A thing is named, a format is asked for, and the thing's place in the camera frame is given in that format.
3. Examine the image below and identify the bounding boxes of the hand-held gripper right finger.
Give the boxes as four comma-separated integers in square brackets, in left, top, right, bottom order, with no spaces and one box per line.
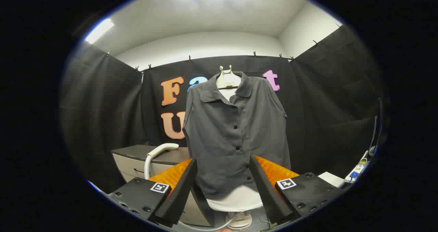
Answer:
[249,155,343,226]

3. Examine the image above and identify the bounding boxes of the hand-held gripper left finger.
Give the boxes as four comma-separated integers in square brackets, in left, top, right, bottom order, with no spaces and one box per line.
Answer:
[108,157,199,228]

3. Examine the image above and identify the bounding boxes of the white garment steamer head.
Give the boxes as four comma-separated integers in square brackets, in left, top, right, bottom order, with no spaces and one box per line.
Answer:
[147,143,179,158]

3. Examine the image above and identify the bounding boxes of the grey button-up shirt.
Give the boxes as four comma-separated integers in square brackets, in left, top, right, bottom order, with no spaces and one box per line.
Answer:
[182,71,291,200]

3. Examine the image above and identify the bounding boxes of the white garment form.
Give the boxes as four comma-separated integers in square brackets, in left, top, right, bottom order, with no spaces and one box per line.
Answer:
[205,65,264,230]

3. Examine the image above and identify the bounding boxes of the grey drawer cabinet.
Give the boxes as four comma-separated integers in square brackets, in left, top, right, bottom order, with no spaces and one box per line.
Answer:
[111,144,213,228]

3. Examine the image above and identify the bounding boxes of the white flat board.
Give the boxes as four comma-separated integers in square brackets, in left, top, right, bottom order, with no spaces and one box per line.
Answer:
[318,171,345,188]

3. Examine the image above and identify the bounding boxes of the white power strip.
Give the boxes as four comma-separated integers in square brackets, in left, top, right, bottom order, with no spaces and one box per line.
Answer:
[344,152,371,183]

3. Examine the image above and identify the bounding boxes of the rectangular ceiling light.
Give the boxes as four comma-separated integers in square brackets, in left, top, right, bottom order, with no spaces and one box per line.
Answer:
[85,18,115,44]

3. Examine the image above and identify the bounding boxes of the white steamer hose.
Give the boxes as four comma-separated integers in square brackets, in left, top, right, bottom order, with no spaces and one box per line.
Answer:
[144,154,153,181]

